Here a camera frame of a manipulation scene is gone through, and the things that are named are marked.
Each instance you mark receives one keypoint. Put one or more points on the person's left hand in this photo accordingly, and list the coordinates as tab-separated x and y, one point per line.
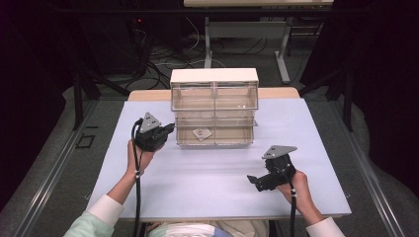
140	159

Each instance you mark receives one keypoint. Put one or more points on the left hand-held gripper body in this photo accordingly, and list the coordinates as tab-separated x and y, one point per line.
150	136

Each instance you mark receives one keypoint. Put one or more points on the person's right hand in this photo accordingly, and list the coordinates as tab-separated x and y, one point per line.
298	189

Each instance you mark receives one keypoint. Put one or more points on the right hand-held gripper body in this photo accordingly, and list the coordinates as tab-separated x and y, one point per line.
280	168

